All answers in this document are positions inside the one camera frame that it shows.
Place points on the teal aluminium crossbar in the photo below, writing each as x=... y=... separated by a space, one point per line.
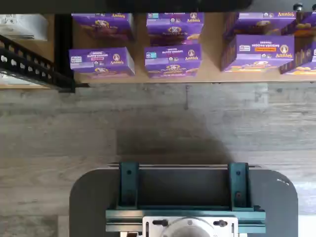
x=123 y=219

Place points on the black metal side rail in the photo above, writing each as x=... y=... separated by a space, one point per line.
x=63 y=44

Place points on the purple Annie's snack box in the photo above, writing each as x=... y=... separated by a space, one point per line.
x=172 y=59
x=307 y=24
x=259 y=24
x=261 y=53
x=103 y=27
x=101 y=60
x=303 y=64
x=172 y=29

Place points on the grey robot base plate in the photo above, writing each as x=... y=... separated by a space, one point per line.
x=93 y=202

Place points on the teal metal bracket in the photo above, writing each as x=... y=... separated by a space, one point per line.
x=238 y=185
x=128 y=185

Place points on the black perforated rack post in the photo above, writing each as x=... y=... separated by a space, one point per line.
x=29 y=65

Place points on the white mounting plate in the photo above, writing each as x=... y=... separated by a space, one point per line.
x=150 y=229

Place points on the white paper carton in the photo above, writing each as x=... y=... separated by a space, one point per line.
x=22 y=26
x=14 y=77

